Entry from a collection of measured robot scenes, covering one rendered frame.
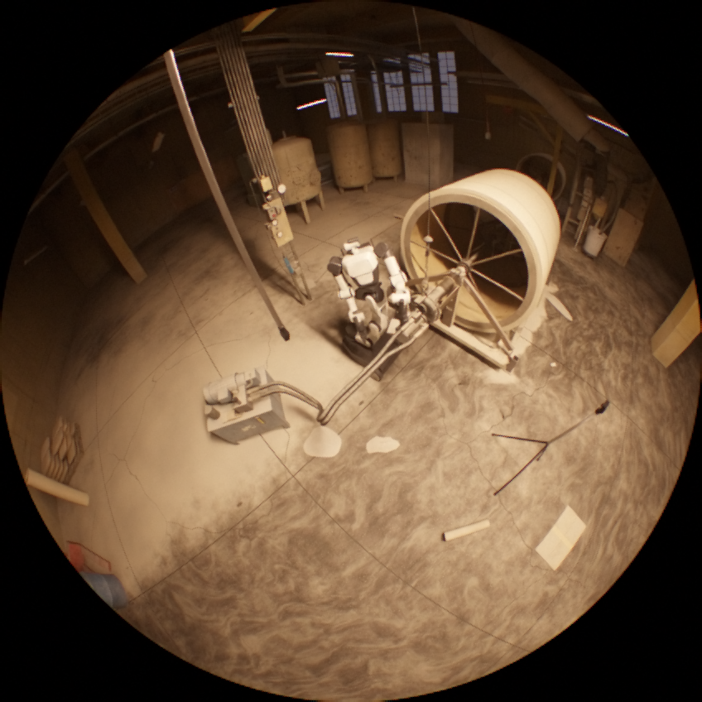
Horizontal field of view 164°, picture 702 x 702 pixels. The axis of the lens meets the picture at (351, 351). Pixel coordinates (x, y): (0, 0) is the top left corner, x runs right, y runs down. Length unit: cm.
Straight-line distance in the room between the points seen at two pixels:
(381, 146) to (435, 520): 866
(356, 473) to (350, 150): 725
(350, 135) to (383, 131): 134
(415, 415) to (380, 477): 71
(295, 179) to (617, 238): 818
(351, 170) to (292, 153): 225
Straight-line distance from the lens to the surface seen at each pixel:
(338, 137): 748
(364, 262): 191
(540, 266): 237
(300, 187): 607
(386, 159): 850
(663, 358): 585
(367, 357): 270
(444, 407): 264
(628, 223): 786
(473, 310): 335
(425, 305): 201
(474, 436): 262
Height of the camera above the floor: 239
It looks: 53 degrees down
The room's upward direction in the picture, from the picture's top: 14 degrees counter-clockwise
